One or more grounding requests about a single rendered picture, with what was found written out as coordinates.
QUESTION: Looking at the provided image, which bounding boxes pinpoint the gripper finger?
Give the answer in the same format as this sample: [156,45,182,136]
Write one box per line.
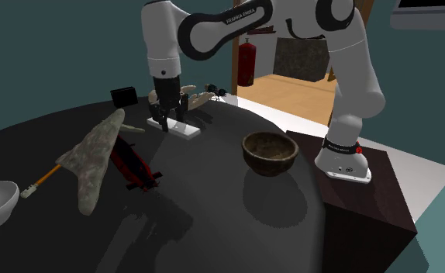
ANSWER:
[149,102,170,133]
[174,93,190,123]

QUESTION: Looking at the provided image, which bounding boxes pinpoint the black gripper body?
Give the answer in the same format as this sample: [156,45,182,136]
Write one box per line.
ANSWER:
[153,74,182,111]

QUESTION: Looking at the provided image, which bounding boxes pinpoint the beige hand figure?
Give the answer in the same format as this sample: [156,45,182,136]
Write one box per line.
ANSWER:
[147,85,216,113]

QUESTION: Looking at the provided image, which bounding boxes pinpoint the white flat slab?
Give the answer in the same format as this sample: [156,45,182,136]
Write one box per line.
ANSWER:
[147,116,202,141]

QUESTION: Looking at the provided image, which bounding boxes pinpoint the small grey-green stick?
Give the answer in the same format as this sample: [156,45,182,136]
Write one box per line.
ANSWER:
[119,124,147,134]

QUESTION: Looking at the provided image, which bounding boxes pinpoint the black spiky figure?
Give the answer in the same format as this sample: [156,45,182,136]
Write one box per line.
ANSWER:
[203,83,229,102]

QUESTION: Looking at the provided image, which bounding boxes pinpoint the black box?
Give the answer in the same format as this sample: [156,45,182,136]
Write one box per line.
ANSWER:
[110,86,139,109]

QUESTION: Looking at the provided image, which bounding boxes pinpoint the red and black tool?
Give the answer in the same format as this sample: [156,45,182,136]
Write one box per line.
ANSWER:
[109,133,164,193]

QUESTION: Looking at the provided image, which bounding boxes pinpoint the red fire extinguisher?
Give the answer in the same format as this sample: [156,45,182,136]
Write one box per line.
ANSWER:
[236,37,257,88]

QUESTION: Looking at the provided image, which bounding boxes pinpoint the grey stone fish figure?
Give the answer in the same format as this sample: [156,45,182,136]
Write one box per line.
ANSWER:
[55,108,126,217]

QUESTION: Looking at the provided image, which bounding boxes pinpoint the brown wooden bowl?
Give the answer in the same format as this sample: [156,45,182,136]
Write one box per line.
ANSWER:
[241,130,300,178]

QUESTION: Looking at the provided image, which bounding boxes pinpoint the round black table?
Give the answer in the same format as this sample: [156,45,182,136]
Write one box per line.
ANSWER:
[0,95,326,273]

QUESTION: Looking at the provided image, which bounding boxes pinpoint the orange pen with white tip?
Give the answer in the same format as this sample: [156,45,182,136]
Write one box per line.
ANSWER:
[19,163,63,200]

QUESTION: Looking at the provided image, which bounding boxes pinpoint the dark brown robot stand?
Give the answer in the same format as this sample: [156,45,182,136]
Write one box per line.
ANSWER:
[285,130,419,273]

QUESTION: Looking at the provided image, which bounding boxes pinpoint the brown wooden door frame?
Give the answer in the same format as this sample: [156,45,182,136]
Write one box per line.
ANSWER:
[230,0,375,128]

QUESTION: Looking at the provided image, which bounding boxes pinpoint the dark stone wall picture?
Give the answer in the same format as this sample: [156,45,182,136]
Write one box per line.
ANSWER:
[272,36,332,83]

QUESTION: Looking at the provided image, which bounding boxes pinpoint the window with grey frame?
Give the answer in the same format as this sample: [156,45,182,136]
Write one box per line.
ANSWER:
[389,0,445,31]

